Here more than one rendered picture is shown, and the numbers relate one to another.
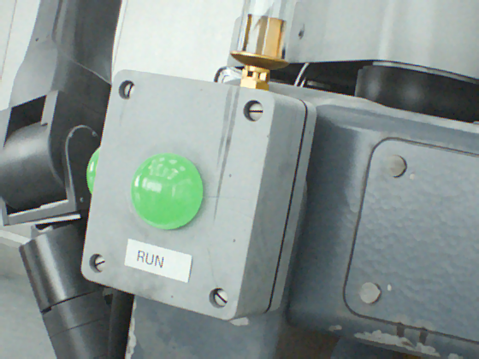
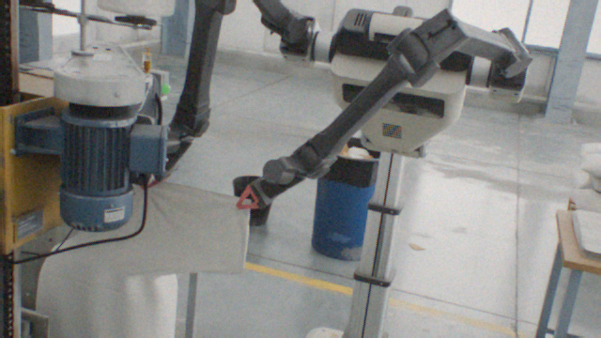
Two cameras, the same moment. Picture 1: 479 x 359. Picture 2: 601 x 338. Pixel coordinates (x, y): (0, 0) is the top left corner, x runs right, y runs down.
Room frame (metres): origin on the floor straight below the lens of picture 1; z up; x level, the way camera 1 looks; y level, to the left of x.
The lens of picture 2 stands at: (2.38, 0.12, 1.69)
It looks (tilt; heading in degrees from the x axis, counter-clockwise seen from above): 17 degrees down; 169
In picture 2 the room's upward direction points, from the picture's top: 7 degrees clockwise
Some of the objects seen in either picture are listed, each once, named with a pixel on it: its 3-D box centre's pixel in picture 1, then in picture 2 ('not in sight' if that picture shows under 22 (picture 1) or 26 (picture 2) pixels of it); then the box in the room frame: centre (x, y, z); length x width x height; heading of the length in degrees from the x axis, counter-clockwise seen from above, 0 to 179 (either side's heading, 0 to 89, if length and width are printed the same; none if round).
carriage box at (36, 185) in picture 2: not in sight; (10, 155); (0.82, -0.27, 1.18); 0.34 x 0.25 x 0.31; 154
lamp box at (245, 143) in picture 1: (197, 192); (152, 85); (0.42, 0.01, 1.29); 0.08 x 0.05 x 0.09; 64
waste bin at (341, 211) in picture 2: not in sight; (349, 198); (-1.39, 1.12, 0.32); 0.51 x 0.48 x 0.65; 154
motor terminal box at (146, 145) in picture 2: not in sight; (148, 153); (0.95, 0.04, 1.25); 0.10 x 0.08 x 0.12; 179
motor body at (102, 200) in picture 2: not in sight; (98, 168); (0.95, -0.06, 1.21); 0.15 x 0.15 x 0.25
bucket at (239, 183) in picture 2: not in sight; (253, 201); (-1.76, 0.57, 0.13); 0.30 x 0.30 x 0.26
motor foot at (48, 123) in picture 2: not in sight; (53, 134); (0.95, -0.15, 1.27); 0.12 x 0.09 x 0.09; 154
